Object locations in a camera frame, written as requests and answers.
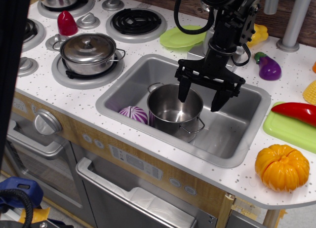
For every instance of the red toy chili pepper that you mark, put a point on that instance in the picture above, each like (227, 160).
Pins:
(300, 111)

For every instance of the grey metal pole short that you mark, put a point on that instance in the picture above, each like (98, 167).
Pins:
(270, 7)

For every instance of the yellow toy corn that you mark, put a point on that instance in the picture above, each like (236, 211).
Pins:
(309, 93)

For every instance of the grey burner far left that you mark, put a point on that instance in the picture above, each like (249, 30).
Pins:
(34, 34)

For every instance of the purple toy eggplant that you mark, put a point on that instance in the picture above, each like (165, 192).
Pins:
(269, 69)

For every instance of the grey stove knob left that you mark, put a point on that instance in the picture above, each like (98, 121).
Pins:
(27, 66)

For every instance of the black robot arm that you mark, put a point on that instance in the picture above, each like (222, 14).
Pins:
(233, 25)

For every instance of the grey toy sink basin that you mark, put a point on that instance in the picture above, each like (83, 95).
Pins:
(222, 138)

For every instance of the purple striped toy onion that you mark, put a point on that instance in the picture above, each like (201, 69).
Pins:
(136, 113)

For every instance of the light green toy plate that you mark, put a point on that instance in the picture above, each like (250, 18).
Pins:
(175, 38)

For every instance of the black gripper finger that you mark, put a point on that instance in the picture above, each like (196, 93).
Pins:
(184, 88)
(220, 99)

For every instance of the yellow toy bell pepper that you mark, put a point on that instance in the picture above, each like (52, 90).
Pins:
(260, 35)

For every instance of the orange toy at edge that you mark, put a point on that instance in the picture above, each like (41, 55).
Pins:
(314, 67)

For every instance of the lidded steel pot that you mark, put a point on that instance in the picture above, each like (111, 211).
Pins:
(89, 54)

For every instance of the grey stove knob middle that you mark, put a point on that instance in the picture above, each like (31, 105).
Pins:
(88, 22)

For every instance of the black coil burner back right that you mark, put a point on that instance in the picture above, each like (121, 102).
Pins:
(136, 25)

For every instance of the blue clamp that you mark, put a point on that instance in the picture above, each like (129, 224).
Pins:
(15, 191)

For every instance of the toy dishwasher door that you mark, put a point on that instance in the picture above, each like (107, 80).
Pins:
(120, 200)

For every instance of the grey burner back left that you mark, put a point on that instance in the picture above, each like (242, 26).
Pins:
(80, 8)

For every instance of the grey stove knob top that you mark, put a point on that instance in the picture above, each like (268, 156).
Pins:
(112, 5)

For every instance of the grey burner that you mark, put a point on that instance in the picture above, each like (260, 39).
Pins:
(34, 34)
(74, 81)
(80, 8)

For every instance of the orange toy pumpkin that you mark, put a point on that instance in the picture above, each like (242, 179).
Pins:
(282, 168)

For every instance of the grey stove knob behind pot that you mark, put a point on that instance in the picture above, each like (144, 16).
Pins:
(54, 42)

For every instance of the silver oven dial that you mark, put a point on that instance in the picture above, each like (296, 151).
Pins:
(46, 123)

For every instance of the green toy cutting board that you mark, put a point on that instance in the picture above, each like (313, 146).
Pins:
(291, 130)

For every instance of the open steel pot in sink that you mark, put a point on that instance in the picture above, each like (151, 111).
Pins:
(169, 115)

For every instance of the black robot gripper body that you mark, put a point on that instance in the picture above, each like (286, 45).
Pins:
(211, 71)

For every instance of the toy oven door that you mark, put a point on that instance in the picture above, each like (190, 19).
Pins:
(50, 161)

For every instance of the grey burner front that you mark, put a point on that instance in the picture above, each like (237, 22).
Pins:
(74, 81)

